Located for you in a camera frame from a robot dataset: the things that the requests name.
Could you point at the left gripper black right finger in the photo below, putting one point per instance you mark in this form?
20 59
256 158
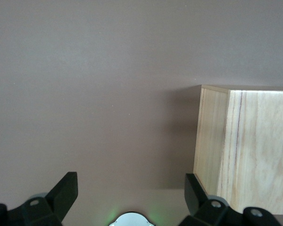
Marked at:
210 212

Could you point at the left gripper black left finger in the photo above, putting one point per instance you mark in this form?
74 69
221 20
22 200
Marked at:
37 212

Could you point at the light wooden drawer cabinet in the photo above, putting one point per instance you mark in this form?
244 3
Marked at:
250 153

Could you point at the brown table cover sheet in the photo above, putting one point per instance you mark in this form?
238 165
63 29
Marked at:
85 70

